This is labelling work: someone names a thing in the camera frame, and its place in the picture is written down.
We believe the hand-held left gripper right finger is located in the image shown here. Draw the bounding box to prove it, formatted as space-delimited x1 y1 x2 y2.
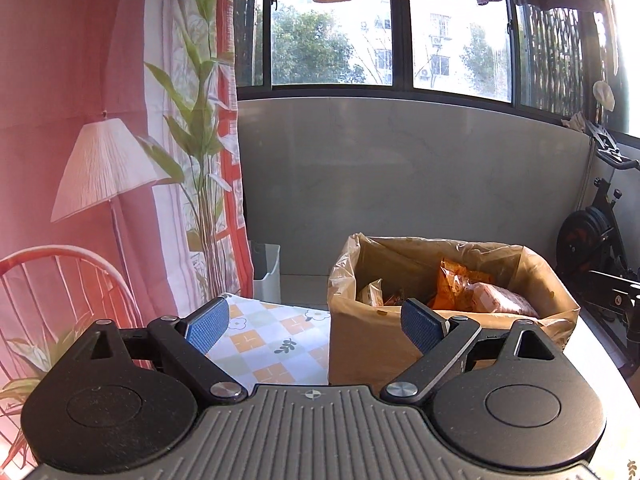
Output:
380 297 556 405

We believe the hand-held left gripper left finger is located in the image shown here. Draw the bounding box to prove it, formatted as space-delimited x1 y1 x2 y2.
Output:
90 296 249 405

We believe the orange chip bag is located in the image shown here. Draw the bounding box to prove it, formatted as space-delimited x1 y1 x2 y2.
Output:
427 258 496 311

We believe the clear cracker packet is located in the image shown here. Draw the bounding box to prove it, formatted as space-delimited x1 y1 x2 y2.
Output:
356 280 385 308

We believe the brown cardboard box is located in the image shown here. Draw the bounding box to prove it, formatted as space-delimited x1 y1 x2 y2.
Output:
327 232 581 386

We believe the pale yellow bread packet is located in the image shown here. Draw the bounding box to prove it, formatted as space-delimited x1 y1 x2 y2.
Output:
467 282 540 318

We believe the floral checkered tablecloth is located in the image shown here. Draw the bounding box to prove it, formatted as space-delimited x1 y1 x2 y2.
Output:
205 292 640 480

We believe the white bin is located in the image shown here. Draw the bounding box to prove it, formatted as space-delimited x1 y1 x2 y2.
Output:
250 242 282 305

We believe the black exercise bike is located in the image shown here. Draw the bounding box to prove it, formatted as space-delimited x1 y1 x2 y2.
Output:
556 120 640 321

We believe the red printed backdrop cloth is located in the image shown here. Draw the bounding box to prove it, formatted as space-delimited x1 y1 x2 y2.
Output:
0 0 256 461

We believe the small white cloth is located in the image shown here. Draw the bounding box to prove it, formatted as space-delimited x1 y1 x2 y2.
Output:
592 80 617 110

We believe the black-framed window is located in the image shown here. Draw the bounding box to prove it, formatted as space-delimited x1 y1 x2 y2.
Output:
235 0 640 136

